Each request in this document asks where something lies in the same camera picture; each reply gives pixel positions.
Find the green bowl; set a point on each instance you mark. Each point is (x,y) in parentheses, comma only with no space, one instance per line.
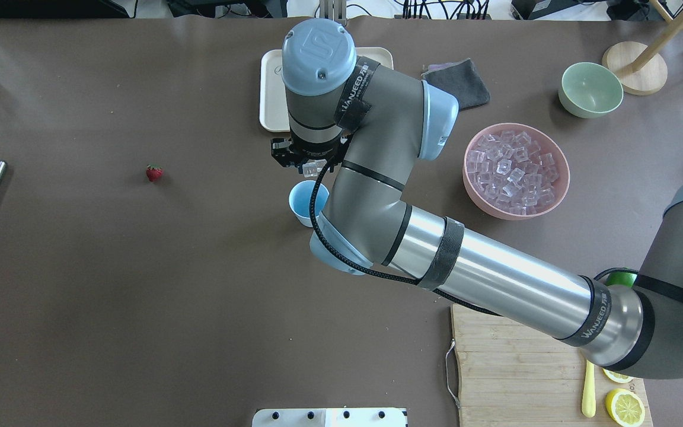
(587,90)

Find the clear ice cube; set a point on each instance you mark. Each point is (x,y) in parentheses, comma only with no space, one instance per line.
(312,168)

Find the ice cubes pile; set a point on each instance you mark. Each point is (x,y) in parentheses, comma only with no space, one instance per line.
(513,172)

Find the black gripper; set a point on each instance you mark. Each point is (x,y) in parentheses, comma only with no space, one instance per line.
(284,154)

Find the light blue cup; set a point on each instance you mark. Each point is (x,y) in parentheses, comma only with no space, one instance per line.
(300,197)

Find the yellow plastic knife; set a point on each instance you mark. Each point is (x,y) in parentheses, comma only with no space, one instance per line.
(588,397)

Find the red strawberry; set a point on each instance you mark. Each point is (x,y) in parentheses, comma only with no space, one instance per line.
(153,173)

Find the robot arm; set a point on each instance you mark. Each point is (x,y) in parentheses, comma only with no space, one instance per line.
(376,123)

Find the lemon slice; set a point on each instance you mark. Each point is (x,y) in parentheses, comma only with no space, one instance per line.
(617,377)

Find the grey folded cloth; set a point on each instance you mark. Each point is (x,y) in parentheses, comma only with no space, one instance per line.
(462,80)

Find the pink bowl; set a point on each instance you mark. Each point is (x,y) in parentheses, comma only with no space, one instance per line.
(555,201)

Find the wooden cutting board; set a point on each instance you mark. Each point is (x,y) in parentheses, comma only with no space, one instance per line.
(512,375)

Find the green lime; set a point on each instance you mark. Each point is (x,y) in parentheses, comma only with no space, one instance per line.
(621,277)

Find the lemon half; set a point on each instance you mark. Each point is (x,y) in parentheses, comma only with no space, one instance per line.
(625,408)

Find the cream rabbit tray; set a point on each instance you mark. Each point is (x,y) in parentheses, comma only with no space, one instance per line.
(272,106)

